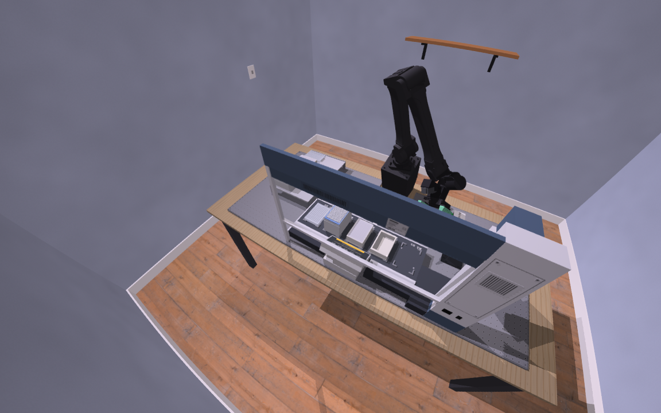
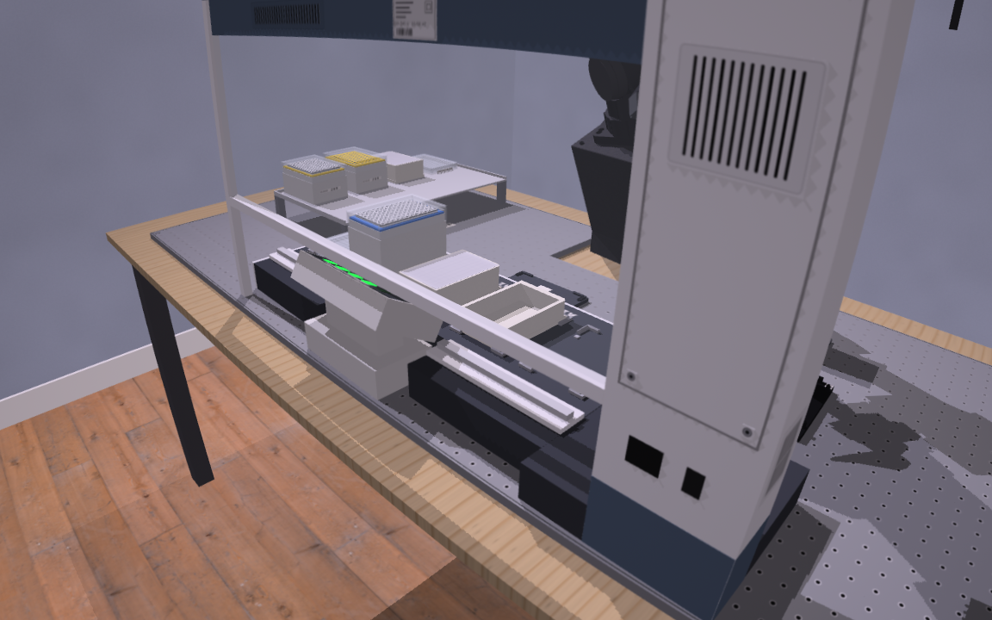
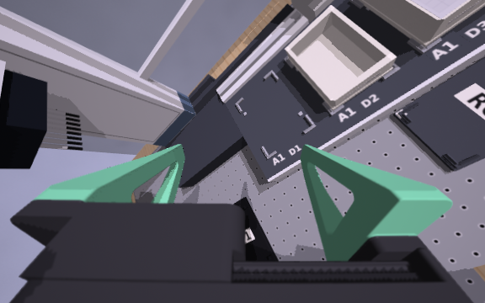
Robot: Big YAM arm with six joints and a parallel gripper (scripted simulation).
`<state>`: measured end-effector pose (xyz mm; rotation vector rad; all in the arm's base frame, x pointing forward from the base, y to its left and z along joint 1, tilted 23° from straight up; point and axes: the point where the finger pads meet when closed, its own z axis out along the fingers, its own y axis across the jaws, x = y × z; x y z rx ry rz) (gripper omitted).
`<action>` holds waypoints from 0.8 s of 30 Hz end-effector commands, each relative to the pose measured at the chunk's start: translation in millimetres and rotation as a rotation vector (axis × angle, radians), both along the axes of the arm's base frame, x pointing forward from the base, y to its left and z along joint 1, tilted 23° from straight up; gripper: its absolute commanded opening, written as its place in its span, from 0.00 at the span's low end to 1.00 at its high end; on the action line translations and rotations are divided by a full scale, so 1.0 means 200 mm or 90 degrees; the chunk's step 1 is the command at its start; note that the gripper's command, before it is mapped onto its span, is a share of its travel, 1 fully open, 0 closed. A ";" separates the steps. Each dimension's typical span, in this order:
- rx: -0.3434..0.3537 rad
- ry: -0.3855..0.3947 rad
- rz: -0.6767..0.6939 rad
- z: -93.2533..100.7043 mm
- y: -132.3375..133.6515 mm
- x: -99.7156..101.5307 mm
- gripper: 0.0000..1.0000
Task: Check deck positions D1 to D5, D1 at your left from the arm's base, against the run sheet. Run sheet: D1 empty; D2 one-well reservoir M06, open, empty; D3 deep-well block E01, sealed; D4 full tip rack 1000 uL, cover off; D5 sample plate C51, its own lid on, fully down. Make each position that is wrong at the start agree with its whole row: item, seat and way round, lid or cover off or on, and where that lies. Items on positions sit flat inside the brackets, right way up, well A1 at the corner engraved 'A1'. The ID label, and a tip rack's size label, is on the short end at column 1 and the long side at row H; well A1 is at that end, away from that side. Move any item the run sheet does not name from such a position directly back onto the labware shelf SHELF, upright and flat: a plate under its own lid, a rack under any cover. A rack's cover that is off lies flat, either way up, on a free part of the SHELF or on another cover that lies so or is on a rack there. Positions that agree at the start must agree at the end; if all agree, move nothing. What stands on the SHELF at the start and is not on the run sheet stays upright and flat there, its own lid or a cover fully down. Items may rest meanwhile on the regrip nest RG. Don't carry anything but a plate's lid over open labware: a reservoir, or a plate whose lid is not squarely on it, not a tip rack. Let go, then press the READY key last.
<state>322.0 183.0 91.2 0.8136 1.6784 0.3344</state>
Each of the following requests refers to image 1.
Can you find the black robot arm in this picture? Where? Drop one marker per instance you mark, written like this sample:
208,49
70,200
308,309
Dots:
414,79

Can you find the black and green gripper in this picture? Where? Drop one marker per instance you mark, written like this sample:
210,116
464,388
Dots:
437,203

